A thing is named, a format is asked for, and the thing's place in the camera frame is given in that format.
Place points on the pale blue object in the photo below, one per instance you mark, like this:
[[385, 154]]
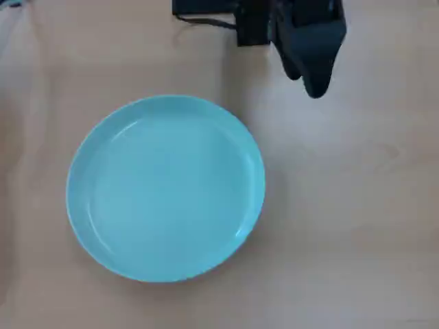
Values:
[[8, 2]]

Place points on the black table clamp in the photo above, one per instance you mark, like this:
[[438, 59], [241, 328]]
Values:
[[253, 27]]

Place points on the turquoise shallow bowl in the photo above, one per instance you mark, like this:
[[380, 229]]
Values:
[[164, 192]]

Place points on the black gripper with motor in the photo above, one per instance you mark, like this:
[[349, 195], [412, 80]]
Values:
[[317, 10]]

